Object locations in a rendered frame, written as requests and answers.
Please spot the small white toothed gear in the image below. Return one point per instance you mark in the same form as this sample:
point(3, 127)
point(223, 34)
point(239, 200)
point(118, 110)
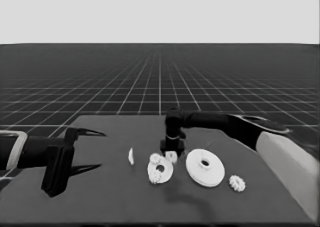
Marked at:
point(153, 157)
point(173, 158)
point(152, 177)
point(233, 181)

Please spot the white round carrier with pins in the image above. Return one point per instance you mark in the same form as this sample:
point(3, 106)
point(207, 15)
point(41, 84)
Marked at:
point(167, 171)

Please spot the large thick white disc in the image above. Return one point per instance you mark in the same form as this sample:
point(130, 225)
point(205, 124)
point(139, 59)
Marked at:
point(195, 165)

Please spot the small thin white T-shaped piece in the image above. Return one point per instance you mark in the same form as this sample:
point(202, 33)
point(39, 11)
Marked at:
point(131, 156)

